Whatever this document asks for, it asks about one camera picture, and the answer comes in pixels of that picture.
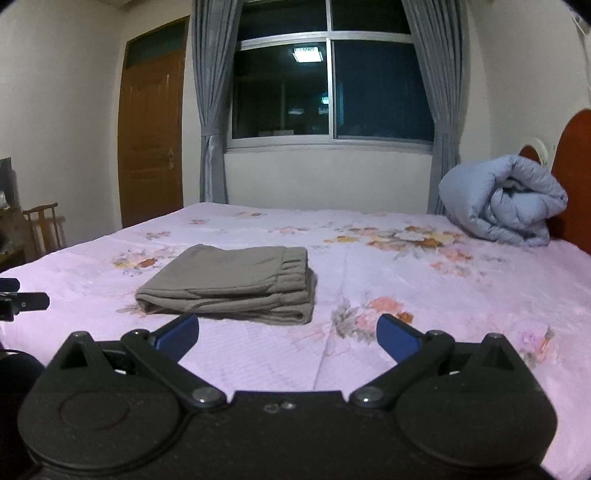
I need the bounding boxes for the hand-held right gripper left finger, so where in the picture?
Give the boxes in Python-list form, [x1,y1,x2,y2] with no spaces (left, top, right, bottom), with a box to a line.
[48,314,228,411]

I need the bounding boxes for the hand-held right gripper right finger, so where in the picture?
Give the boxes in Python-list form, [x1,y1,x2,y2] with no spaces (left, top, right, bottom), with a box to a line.
[349,314,532,411]

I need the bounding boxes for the grey-olive pants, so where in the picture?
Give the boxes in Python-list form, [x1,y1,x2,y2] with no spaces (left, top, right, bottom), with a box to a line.
[135,244,318,326]

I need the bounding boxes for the dark wooden side table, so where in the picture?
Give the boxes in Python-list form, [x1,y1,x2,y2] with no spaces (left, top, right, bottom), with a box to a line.
[0,205,27,274]

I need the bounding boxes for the pink floral bed sheet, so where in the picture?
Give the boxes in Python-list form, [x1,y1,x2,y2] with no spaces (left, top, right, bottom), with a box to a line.
[0,202,591,480]

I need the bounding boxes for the wooden chair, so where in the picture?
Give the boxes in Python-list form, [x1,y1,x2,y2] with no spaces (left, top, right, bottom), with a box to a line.
[23,202,66,260]

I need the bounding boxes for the light blue folded quilt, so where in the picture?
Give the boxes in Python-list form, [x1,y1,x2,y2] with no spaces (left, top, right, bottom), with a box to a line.
[438,154,570,248]

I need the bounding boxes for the brown wooden door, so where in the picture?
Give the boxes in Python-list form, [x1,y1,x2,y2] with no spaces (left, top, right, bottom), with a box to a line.
[117,16,191,230]

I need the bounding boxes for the grey curtain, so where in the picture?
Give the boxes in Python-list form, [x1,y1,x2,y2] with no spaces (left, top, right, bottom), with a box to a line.
[400,0,472,216]
[191,0,246,205]

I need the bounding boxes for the sliding glass window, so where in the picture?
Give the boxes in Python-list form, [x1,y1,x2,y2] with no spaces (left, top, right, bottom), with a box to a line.
[224,0,435,151]

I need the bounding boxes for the reddish-brown wooden headboard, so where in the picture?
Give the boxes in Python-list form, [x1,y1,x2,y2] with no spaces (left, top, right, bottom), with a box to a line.
[517,108,591,257]

